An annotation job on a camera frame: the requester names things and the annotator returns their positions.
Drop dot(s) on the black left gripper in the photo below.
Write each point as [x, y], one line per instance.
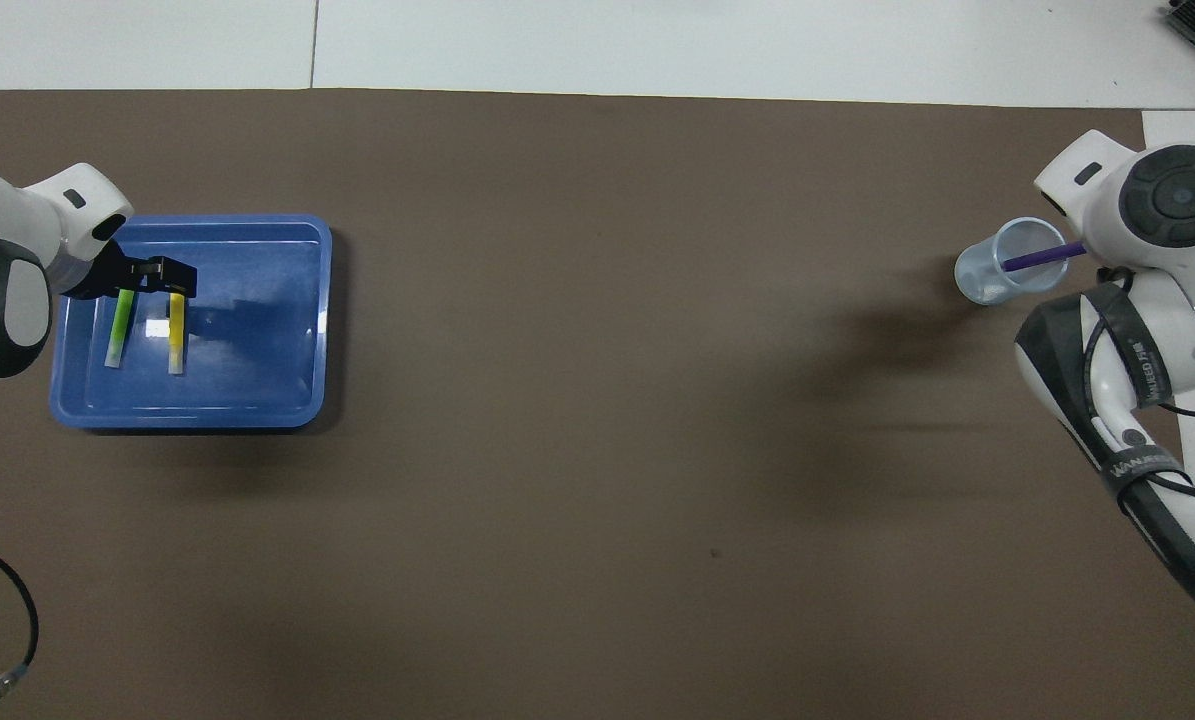
[107, 272]

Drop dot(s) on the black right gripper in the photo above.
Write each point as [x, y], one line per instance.
[1115, 276]

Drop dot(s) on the yellow marker pen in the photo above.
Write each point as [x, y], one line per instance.
[176, 340]

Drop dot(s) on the purple marker pen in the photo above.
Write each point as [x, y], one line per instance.
[1042, 256]

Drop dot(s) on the green marker pen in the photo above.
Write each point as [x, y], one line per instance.
[120, 330]

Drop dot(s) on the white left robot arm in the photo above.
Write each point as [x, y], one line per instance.
[47, 215]

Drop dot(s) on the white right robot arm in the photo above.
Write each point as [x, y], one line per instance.
[1102, 215]

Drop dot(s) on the blue plastic tray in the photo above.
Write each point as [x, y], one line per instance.
[257, 350]

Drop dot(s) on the translucent plastic cup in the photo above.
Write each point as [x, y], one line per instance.
[982, 285]

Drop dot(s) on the brown table mat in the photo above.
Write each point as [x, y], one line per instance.
[557, 400]

